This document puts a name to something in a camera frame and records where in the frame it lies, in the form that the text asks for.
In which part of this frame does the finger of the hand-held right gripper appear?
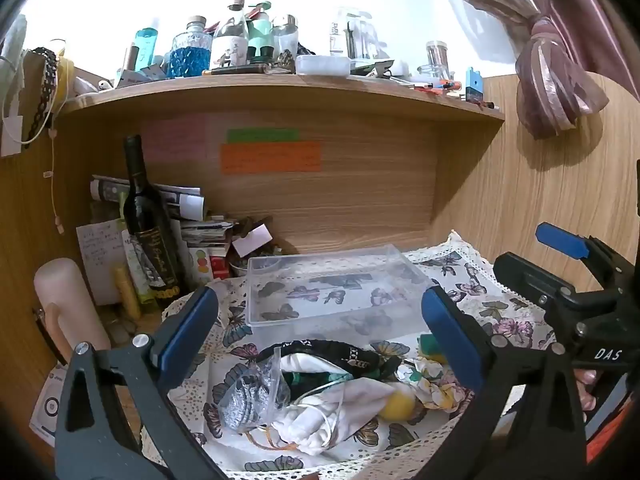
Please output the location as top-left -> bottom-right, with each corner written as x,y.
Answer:
492,252 -> 578,311
534,222 -> 618,288

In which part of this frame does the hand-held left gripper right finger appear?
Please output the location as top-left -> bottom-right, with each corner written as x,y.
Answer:
421,285 -> 587,480

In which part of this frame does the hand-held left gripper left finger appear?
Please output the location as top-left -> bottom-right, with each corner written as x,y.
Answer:
54,286 -> 236,480

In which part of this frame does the green sponge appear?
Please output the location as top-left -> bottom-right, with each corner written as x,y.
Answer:
419,332 -> 448,361

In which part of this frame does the floral scrunchie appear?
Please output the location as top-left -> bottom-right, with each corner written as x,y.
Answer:
397,355 -> 476,413

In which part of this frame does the yellow soft ball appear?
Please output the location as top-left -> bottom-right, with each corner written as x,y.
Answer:
377,387 -> 418,422

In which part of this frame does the silver scrunchie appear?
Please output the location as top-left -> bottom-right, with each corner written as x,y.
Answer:
216,345 -> 293,433

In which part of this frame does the black headband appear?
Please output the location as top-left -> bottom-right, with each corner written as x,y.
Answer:
256,339 -> 403,380

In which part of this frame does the clear plastic container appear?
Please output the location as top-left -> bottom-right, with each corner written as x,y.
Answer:
244,244 -> 438,327

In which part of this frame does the white drawstring pouch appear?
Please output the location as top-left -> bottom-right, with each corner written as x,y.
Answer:
272,355 -> 396,457

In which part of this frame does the person's right hand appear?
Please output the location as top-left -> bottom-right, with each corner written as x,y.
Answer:
574,368 -> 602,412

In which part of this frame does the butterfly printed cloth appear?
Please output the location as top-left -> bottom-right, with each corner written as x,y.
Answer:
140,230 -> 568,480

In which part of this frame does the white box with coloured dots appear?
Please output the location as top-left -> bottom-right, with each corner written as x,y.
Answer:
187,247 -> 214,289

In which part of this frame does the yellow tube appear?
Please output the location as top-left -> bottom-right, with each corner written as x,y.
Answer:
112,264 -> 142,322

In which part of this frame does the pile of papers and boxes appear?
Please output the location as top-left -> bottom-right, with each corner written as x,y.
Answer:
177,214 -> 281,283

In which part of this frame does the dark wine bottle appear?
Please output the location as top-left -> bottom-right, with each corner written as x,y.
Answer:
122,134 -> 184,311

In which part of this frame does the white paper tag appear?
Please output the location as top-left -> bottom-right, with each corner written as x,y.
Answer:
231,224 -> 274,257

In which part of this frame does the white handwritten note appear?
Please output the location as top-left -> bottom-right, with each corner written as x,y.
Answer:
75,219 -> 132,307

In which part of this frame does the rolled magazine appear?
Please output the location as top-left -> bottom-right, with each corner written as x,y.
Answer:
89,174 -> 207,221

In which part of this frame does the pink cylinder bottle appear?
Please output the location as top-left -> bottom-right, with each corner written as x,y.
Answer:
33,258 -> 112,367

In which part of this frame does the paper with round label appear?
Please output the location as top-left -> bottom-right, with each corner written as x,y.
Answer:
29,364 -> 70,450

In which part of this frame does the blue small box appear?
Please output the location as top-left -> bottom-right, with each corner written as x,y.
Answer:
464,67 -> 484,102

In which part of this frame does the orange sticky note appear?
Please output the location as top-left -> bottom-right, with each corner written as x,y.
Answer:
220,141 -> 322,176

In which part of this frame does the pink sticky note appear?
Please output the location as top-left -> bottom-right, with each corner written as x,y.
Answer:
141,114 -> 207,164

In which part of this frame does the orange pen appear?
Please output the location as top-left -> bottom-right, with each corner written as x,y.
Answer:
414,80 -> 462,94

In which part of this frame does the green sticky note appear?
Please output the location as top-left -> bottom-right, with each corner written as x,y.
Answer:
226,128 -> 300,144

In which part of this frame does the pink curtain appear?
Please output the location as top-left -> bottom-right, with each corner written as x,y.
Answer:
432,0 -> 640,141

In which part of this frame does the small glass jar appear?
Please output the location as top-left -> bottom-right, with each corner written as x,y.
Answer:
418,40 -> 455,82

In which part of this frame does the wooden shelf board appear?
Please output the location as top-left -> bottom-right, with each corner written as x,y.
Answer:
52,73 -> 507,122

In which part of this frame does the faceted glass bottle blue liquid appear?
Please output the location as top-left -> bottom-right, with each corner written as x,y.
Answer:
169,15 -> 212,79

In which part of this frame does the yellow ribbon roll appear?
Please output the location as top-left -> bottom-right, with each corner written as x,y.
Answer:
56,57 -> 77,105

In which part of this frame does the black lace ribbon card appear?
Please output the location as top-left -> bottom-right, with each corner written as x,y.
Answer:
22,47 -> 60,145

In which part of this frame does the tall teal bottle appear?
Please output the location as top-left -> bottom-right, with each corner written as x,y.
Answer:
134,17 -> 162,70

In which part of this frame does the clear acrylic organizer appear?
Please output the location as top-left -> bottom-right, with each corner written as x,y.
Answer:
329,7 -> 392,62

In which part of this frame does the white flat plastic box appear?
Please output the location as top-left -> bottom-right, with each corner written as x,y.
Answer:
294,54 -> 352,79

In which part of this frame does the clear bottle with copper cap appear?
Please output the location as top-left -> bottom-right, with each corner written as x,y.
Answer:
211,0 -> 251,69

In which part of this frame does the mint green bottle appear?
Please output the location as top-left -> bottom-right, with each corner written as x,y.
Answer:
246,2 -> 277,62

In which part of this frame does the clear glass jar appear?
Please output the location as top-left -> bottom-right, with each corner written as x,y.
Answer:
272,14 -> 301,61

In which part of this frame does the beige earphone cable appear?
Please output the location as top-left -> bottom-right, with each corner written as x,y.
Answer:
42,125 -> 66,235

